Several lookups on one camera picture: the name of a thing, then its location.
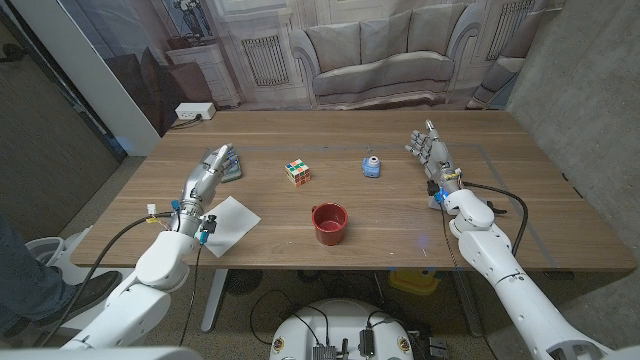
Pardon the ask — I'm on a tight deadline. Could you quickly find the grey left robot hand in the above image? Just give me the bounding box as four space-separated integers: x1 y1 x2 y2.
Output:
182 143 240 205

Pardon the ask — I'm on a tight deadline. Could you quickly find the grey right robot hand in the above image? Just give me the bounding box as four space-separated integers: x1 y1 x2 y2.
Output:
404 119 464 194

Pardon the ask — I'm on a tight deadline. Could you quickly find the white paper towel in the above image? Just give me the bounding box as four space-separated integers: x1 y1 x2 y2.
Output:
202 195 262 259

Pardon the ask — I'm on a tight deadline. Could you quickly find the red cup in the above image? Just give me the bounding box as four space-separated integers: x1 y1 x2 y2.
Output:
311 202 349 247

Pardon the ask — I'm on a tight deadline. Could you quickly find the teal ribbed sponge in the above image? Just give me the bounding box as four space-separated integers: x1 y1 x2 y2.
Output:
219 154 243 184

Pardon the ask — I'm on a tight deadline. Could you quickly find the white power strip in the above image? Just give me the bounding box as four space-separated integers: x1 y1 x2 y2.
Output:
174 102 217 121

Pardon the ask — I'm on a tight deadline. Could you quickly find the multicolour puzzle cube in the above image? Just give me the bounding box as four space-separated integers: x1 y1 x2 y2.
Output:
284 158 312 188

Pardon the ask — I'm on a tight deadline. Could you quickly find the black round floor fan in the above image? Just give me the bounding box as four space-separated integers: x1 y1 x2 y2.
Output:
224 269 264 296

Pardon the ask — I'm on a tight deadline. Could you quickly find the printed living room backdrop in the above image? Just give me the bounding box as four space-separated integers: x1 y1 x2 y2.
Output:
57 0 566 137

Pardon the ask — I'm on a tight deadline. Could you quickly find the yellow object under table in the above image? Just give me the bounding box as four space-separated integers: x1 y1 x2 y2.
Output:
388 268 441 296

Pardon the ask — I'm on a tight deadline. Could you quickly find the white chair base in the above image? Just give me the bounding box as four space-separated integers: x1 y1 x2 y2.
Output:
24 227 146 346

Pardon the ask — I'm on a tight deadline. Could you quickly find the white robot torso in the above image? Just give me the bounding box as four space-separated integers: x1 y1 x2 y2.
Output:
269 298 415 360

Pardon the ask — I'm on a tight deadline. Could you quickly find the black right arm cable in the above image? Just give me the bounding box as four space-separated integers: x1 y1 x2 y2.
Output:
462 181 530 256

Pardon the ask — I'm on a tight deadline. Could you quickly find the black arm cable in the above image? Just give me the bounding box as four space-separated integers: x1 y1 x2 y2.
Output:
37 212 176 349
462 181 530 256

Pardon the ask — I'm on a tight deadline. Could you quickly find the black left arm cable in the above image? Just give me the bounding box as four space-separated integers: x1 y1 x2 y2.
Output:
37 212 176 349

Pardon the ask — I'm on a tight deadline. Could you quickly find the black floor cable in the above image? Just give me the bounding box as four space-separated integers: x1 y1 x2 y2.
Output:
249 289 331 346

